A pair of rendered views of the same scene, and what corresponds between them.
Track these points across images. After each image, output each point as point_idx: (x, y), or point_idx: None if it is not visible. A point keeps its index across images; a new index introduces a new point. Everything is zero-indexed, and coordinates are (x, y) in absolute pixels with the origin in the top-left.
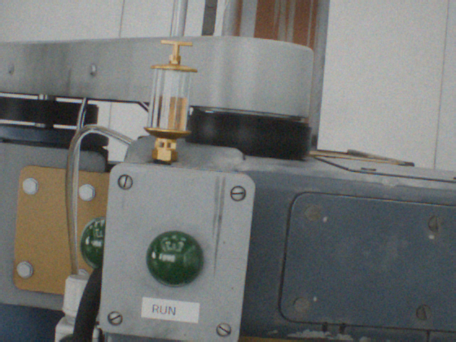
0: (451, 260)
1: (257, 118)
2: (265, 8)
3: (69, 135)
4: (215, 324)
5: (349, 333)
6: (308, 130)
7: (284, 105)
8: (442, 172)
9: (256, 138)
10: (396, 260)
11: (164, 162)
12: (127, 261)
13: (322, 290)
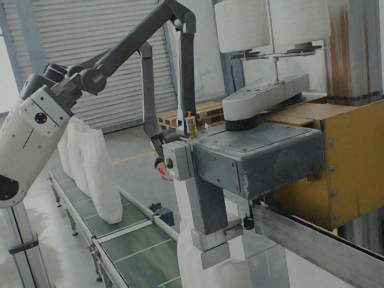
0: (219, 168)
1: (227, 122)
2: (332, 51)
3: (278, 105)
4: (176, 176)
5: (211, 182)
6: (243, 123)
7: (232, 118)
8: (275, 134)
9: (227, 127)
10: (211, 166)
11: (191, 138)
12: None
13: (204, 171)
